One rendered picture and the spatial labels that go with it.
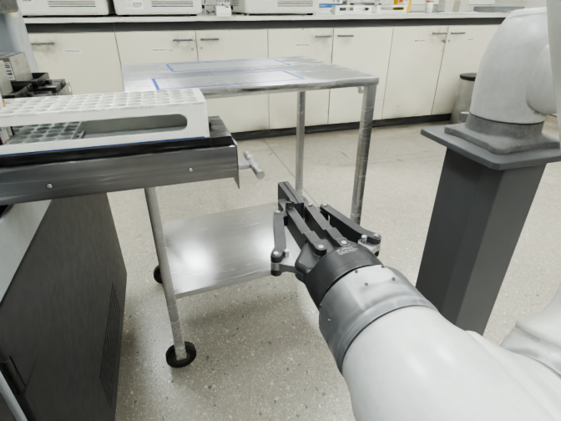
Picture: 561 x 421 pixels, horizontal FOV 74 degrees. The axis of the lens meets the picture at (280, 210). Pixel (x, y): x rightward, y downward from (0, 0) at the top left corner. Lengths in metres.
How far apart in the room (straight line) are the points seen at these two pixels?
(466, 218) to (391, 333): 0.75
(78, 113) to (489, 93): 0.79
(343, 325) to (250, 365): 0.97
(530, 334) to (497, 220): 0.67
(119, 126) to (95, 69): 2.28
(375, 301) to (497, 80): 0.72
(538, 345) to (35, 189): 0.56
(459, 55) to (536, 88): 2.89
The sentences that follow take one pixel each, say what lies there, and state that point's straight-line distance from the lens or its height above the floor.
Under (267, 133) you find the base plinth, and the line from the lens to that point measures 3.15.
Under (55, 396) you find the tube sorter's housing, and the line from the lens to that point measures 0.72.
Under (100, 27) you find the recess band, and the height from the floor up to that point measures 0.84.
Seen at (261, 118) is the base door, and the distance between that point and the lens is 3.05.
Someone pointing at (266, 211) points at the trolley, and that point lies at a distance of 1.43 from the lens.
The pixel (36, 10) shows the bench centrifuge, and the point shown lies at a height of 0.94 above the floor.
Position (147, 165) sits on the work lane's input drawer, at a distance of 0.54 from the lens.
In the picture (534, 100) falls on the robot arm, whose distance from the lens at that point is 0.94.
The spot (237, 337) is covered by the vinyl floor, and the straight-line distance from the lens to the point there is 1.33.
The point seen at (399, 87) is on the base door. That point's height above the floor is 0.35.
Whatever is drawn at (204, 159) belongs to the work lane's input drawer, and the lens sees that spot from 0.54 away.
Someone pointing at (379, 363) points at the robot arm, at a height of 0.78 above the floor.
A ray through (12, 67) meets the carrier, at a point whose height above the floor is 0.86.
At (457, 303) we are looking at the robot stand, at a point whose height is 0.27.
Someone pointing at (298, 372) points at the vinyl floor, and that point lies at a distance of 1.24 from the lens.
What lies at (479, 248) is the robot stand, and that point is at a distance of 1.04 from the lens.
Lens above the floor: 0.98
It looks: 29 degrees down
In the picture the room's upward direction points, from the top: straight up
